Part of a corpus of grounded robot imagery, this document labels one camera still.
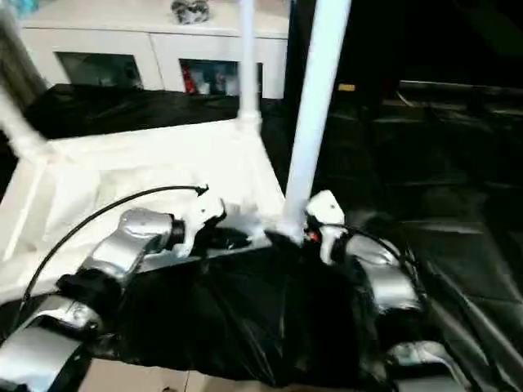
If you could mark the white plastic table leg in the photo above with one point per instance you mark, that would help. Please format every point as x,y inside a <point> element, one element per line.
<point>248,57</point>
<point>20,126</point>
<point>315,106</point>

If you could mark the white plastic table top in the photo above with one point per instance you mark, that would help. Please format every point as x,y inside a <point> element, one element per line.
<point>106,171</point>

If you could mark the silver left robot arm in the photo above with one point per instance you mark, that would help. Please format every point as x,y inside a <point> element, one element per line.
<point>122,249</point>

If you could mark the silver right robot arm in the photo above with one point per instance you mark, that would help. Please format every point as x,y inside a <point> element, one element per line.
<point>384,282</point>

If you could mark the black plastic mat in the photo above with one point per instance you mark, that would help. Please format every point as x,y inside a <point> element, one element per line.
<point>261,318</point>

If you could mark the small tan tag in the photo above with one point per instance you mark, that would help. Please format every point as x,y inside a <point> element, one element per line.
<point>346,87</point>

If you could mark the small red bottle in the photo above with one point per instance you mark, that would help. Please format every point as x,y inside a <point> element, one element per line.
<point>189,80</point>

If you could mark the white cabinet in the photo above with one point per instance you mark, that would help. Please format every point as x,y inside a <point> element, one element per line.
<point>147,37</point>

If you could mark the grey crumpled bundle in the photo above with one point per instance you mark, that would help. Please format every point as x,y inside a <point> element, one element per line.
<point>191,10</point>

